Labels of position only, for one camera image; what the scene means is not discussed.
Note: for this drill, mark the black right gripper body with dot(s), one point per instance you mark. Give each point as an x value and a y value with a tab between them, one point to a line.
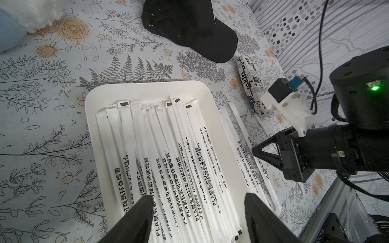
298	157

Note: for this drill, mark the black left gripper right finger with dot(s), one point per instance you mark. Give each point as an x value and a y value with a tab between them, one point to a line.
263	225

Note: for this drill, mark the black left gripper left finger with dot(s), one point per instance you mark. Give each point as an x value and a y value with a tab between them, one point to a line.
135	226

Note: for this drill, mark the pile straw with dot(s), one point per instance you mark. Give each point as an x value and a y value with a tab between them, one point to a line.
252	183

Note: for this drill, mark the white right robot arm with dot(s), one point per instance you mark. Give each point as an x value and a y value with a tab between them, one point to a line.
359	141

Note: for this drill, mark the white rectangular storage tray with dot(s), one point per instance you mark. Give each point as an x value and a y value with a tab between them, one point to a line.
103	96

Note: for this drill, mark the black baseball cap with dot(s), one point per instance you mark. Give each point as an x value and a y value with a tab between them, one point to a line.
191	24

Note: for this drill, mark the white plush toy blue shirt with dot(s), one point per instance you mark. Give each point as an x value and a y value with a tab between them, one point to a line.
21	17

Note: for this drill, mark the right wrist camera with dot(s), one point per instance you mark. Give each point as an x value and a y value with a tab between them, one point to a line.
283	95

